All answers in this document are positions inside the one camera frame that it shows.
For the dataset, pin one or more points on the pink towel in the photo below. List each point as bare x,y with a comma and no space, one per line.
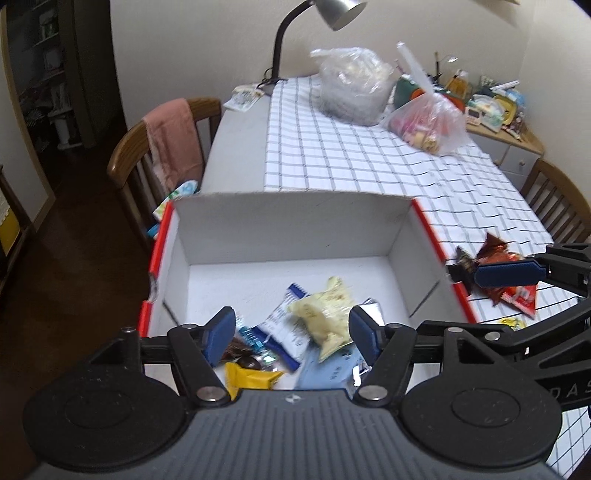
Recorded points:
171,138

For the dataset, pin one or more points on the large clear plastic bag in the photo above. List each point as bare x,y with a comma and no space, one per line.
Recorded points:
351,87

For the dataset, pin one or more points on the wooden top side cabinet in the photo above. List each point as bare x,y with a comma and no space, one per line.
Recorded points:
512,157

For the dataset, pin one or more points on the tall bookshelf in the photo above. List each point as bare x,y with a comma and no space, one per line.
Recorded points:
46,69

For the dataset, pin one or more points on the black desk lamp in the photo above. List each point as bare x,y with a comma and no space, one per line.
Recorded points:
279,46

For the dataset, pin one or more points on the wooden chair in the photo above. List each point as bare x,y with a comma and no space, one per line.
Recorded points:
554,184
124,152

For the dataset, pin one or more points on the yellow cartoon pouch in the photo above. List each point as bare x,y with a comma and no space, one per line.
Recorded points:
513,322

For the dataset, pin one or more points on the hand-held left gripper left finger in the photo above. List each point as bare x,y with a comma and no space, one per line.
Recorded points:
221,334

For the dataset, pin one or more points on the clear candy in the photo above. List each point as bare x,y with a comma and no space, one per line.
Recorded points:
267,359

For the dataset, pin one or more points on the bottle with yellow liquid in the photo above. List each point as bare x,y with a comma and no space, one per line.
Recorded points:
457,83

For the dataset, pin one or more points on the white timer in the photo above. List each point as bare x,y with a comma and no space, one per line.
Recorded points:
473,115

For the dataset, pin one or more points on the printed paper leaflet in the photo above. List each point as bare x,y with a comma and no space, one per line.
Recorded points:
242,98

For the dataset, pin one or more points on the plastic bag with snacks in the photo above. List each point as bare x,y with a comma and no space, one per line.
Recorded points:
425,120

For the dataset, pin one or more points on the white packet with blue ends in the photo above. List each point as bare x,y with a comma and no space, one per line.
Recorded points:
284,330

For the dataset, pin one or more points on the light blue snack packet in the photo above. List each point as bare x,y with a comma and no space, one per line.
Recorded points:
323,374

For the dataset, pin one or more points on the red cardboard box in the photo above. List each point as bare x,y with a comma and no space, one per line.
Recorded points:
286,230

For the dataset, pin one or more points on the yellow plastic basket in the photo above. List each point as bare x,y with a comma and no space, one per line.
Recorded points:
504,108

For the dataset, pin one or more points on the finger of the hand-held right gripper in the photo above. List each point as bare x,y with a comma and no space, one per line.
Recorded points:
508,272
545,332

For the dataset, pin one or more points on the dark brown chocolate packet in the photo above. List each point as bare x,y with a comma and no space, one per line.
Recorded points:
238,349

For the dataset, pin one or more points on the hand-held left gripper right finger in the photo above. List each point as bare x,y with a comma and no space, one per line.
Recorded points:
362,332

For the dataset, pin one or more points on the small dark brown packet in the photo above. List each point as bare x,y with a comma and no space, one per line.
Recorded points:
461,272

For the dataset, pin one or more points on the brown cookie packet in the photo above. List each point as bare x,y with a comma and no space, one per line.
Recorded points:
496,249

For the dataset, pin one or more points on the cream snack packet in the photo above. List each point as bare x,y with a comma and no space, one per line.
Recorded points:
323,314

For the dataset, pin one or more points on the small blue candy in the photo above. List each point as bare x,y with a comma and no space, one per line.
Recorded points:
251,337

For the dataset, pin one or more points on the floral patterned cloth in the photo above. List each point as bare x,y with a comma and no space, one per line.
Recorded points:
178,194

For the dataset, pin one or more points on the small yellow packet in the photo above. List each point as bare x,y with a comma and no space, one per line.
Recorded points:
251,379

